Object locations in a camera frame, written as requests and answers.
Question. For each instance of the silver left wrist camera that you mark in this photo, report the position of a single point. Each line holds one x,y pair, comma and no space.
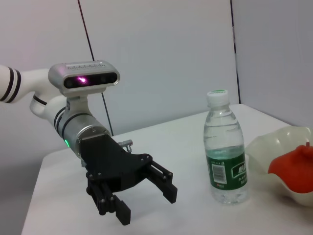
83,78

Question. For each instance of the clear green-label water bottle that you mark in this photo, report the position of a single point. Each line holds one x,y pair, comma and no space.
225,147

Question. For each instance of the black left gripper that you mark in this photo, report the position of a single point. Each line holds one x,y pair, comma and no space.
105,156

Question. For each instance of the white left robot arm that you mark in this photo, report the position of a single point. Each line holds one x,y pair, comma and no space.
80,127

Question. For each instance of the pale green glass fruit plate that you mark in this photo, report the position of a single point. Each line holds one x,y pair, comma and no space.
281,142

